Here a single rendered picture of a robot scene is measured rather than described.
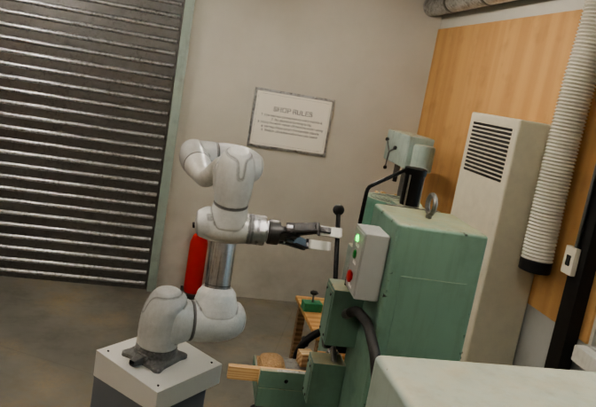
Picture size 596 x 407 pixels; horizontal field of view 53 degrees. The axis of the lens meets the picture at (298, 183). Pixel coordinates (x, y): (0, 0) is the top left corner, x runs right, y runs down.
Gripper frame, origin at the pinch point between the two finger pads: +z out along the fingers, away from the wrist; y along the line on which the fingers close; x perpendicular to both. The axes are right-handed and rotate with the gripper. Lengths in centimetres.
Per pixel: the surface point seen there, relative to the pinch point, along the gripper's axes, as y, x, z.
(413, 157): -157, 117, 89
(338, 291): 24.8, -21.8, -3.9
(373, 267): 39.8, -19.0, 0.5
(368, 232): 43.0, -11.9, -2.0
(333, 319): 20.6, -28.1, -3.8
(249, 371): -16.3, -38.6, -19.4
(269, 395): -16.3, -45.0, -12.9
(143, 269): -306, 61, -77
